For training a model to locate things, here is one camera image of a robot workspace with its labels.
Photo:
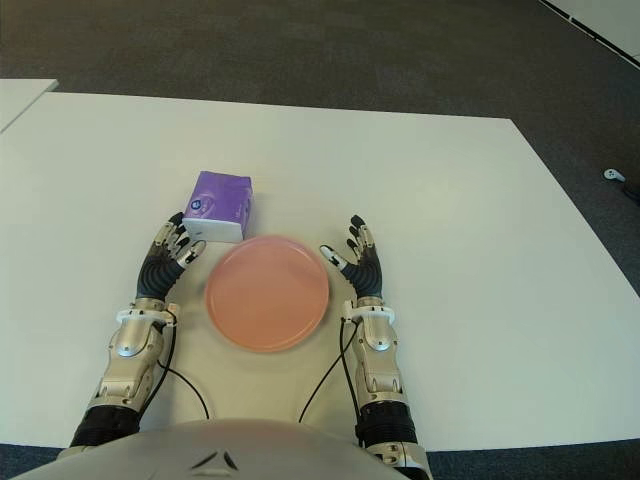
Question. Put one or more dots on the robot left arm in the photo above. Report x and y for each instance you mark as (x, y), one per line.
(127, 350)

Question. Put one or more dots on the silver robot torso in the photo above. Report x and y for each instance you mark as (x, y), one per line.
(200, 450)

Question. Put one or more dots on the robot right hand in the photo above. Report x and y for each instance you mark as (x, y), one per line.
(367, 275)

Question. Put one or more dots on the white handheld controller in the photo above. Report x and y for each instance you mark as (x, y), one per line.
(614, 175)

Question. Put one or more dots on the pink round plate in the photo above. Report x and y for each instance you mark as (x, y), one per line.
(267, 295)

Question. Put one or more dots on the purple tissue paper pack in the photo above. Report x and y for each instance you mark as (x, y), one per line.
(220, 200)

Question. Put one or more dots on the white neighbouring table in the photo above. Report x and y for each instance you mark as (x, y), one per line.
(20, 97)

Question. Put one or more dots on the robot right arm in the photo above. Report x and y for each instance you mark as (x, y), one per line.
(382, 365)

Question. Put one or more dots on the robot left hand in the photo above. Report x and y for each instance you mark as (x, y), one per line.
(157, 277)

